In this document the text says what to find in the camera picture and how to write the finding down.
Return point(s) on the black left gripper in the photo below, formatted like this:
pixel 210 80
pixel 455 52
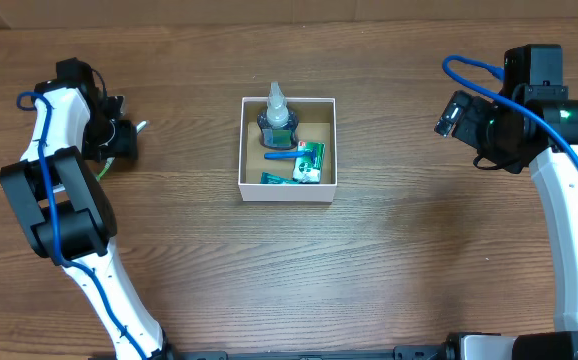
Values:
pixel 128 144

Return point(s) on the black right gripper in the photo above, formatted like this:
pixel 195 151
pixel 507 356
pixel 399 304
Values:
pixel 477 115

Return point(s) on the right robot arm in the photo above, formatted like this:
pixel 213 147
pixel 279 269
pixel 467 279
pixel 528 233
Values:
pixel 519 116

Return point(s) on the blue disposable razor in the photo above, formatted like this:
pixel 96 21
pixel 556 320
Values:
pixel 289 155

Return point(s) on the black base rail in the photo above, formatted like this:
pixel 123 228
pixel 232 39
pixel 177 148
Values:
pixel 319 352

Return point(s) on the teal toothpaste tube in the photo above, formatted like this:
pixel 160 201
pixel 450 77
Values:
pixel 268 178

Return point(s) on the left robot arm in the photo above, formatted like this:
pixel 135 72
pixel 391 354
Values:
pixel 63 210

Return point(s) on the green white toothbrush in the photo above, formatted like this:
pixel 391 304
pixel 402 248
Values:
pixel 104 170

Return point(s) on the green soap packet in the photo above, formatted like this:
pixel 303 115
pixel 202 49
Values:
pixel 308 168

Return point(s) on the white cardboard box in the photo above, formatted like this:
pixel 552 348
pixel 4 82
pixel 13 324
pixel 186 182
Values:
pixel 317 123

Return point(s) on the blue pump bottle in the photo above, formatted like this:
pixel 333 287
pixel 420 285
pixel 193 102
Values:
pixel 277 122

